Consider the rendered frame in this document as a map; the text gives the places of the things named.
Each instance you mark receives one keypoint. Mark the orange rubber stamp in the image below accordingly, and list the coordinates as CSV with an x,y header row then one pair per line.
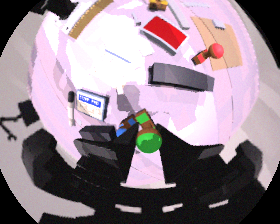
x,y
157,5

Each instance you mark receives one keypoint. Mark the white marker pen with black cap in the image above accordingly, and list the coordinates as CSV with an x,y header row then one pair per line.
x,y
70,107

